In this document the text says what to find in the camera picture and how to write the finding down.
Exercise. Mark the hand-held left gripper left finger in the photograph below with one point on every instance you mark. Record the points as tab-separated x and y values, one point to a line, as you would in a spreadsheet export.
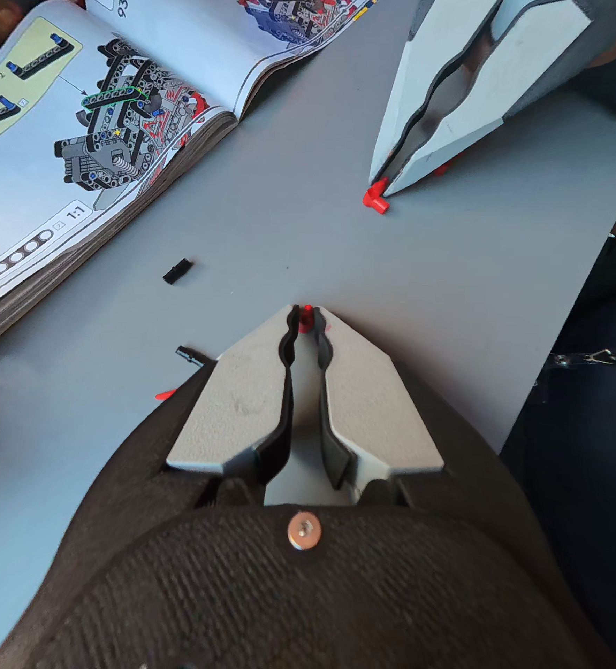
234	413

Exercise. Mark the lego instruction booklet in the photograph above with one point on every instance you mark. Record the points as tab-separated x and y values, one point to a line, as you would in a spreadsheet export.
41	198

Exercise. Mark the red lego claw assembly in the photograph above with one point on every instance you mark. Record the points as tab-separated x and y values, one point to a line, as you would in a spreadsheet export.
441	169

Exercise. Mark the red lego short connector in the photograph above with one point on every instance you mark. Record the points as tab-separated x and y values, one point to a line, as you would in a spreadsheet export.
373	198

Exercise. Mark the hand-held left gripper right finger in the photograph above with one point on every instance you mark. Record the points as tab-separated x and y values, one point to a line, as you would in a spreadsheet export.
381	413

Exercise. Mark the person's right hand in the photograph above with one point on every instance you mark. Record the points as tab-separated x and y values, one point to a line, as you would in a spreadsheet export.
478	55

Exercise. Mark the black lego pin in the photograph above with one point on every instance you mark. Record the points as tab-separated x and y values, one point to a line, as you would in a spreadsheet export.
177	272
190	355

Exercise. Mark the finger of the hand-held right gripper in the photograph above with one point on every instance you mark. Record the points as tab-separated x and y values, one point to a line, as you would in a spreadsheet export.
417	78
517	78

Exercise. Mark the red lego claw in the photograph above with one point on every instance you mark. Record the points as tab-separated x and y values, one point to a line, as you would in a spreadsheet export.
164	394

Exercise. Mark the red lego pin connector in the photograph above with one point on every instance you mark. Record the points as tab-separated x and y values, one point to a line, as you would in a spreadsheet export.
306	320

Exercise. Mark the person's dark navy clothing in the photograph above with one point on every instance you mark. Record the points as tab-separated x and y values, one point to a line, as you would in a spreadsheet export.
590	522

